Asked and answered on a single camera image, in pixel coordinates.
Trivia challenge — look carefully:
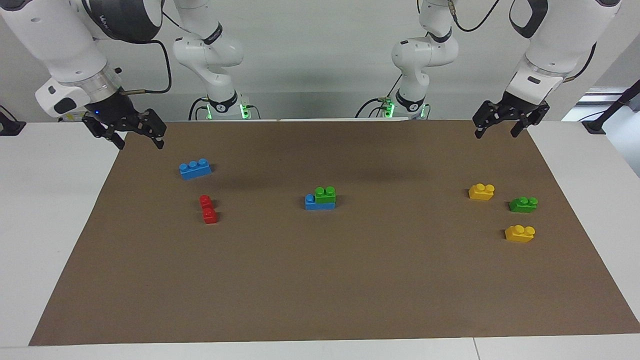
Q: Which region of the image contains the black table clamp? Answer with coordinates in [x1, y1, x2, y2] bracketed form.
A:
[0, 106, 27, 137]

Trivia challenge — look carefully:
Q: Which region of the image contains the blue toy building block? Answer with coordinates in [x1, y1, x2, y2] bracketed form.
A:
[179, 158, 212, 181]
[305, 193, 336, 211]

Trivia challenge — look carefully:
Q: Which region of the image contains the yellow toy building block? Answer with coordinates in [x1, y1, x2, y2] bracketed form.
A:
[468, 183, 496, 202]
[504, 225, 536, 244]

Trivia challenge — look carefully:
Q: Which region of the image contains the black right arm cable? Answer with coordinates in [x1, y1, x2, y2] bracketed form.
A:
[118, 39, 173, 96]

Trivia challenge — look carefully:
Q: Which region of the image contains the black clamp with rod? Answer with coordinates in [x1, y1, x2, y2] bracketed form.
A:
[581, 78, 640, 135]

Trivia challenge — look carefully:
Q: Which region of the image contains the brown table mat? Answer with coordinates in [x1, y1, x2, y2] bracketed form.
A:
[28, 119, 640, 347]

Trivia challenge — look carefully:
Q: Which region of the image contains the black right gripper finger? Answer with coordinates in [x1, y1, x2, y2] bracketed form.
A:
[82, 115, 126, 151]
[142, 108, 168, 150]

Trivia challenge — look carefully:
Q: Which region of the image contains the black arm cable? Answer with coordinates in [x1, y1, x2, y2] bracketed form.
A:
[118, 39, 173, 96]
[448, 0, 501, 33]

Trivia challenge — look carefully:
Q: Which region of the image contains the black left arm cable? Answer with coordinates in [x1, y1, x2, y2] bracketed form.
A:
[448, 0, 501, 33]

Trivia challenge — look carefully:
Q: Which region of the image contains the black base cable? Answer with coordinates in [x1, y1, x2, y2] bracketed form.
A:
[188, 97, 210, 121]
[354, 74, 404, 119]

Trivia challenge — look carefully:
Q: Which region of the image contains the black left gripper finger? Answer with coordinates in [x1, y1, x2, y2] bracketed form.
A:
[473, 102, 501, 140]
[510, 110, 539, 139]

